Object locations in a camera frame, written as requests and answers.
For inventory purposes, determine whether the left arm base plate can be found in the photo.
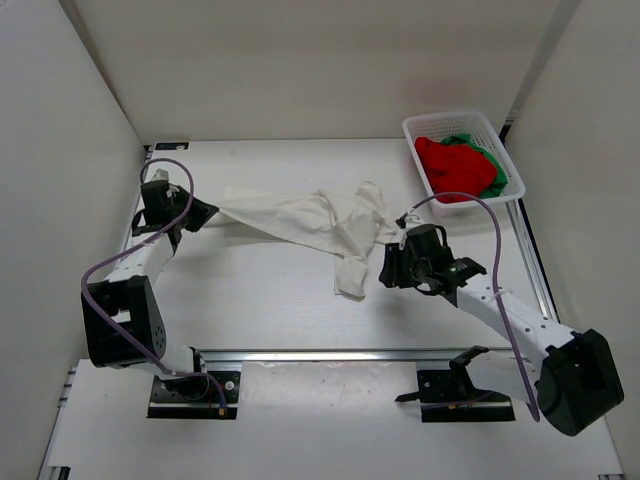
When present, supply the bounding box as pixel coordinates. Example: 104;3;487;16
147;364;241;420

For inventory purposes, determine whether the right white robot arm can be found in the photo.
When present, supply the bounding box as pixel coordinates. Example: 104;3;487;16
379;224;624;436

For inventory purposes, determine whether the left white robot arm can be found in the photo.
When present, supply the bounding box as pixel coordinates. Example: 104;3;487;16
81;180;218;400

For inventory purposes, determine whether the black label sticker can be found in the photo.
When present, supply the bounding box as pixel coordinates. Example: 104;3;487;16
154;142;189;151

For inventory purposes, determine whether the red t-shirt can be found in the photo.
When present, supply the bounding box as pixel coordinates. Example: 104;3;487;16
414;137;498;204

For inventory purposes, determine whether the white plastic basket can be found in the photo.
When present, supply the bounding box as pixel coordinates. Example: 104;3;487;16
402;111;526;215

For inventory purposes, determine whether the white t-shirt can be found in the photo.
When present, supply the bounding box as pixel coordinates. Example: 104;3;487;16
209;181;398;300

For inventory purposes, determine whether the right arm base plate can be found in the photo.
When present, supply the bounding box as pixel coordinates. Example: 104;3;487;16
395;346;516;423

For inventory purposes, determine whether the green t-shirt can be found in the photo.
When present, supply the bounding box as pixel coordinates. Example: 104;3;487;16
440;133;508;199

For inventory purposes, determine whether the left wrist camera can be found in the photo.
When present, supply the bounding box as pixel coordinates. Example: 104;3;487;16
150;168;169;183

